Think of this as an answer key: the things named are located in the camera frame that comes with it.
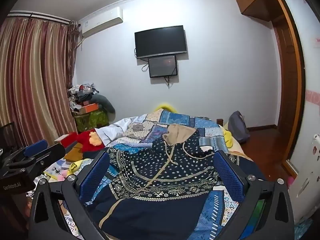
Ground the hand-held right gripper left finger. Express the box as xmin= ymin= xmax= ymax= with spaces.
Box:
xmin=29 ymin=151 xmax=118 ymax=240

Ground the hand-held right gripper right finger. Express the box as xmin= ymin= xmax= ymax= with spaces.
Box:
xmin=212 ymin=150 xmax=295 ymax=240

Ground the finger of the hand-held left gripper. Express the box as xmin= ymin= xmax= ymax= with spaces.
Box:
xmin=30 ymin=144 xmax=66 ymax=167
xmin=2 ymin=139 xmax=48 ymax=167

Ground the navy patterned hoodie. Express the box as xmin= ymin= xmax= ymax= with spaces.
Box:
xmin=85 ymin=124 xmax=265 ymax=238

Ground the pile of clothes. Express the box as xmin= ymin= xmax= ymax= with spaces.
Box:
xmin=68 ymin=81 xmax=116 ymax=114

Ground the yellow printed cloth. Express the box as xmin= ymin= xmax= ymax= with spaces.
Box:
xmin=67 ymin=160 xmax=88 ymax=176

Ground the red plush toy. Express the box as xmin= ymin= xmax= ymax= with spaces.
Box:
xmin=61 ymin=129 xmax=105 ymax=153

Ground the yellow blanket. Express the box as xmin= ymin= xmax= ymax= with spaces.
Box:
xmin=222 ymin=127 xmax=237 ymax=148

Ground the white sheet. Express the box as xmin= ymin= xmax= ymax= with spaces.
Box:
xmin=96 ymin=116 xmax=140 ymax=147

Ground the grey backpack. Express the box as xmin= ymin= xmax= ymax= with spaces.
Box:
xmin=227 ymin=111 xmax=251 ymax=144

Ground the green storage box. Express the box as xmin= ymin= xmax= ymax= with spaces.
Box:
xmin=74 ymin=110 xmax=109 ymax=133

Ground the orange box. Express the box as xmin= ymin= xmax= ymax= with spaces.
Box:
xmin=75 ymin=103 xmax=99 ymax=114

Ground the striped red beige curtain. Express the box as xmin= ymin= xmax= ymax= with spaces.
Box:
xmin=0 ymin=10 xmax=80 ymax=150

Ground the white cabinet with stickers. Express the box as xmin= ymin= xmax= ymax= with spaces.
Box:
xmin=291 ymin=133 xmax=320 ymax=222

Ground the blue patchwork blanket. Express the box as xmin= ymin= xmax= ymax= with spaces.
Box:
xmin=60 ymin=109 xmax=253 ymax=240

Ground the yellow pillow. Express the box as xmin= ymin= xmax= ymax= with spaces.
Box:
xmin=153 ymin=102 xmax=178 ymax=113

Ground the brown wooden wardrobe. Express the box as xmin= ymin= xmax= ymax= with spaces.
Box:
xmin=230 ymin=0 xmax=307 ymax=170

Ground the white air conditioner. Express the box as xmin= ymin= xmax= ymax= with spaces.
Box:
xmin=79 ymin=6 xmax=124 ymax=38

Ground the small black wall monitor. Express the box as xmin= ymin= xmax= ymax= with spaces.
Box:
xmin=148 ymin=56 xmax=178 ymax=78

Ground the black wall television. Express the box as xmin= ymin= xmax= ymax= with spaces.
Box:
xmin=134 ymin=25 xmax=188 ymax=59

